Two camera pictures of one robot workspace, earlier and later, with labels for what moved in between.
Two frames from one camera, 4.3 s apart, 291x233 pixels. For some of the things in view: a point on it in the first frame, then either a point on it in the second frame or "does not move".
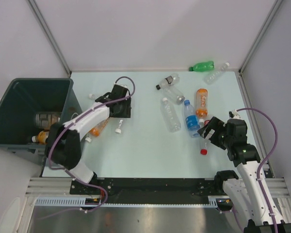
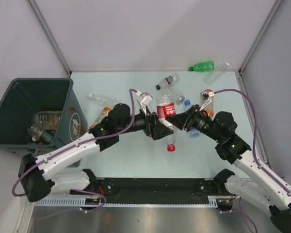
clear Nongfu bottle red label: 205,143 -> 166,107
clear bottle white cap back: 211,77 does not move
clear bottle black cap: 169,80 does not move
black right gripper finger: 214,124 -> 182,120
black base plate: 145,190 does not move
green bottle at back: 202,66 does not move
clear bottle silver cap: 174,94 does not move
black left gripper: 126,112 -> 159,130
